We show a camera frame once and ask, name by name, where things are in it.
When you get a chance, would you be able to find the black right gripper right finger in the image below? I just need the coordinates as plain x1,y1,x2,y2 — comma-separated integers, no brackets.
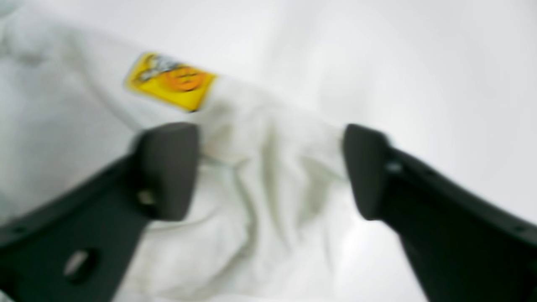
342,124,537,302

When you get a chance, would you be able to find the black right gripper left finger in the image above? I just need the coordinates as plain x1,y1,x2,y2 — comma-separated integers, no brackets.
0,122,200,302

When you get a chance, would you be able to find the white t-shirt with print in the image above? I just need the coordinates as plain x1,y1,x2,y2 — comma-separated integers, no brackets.
0,0,420,302

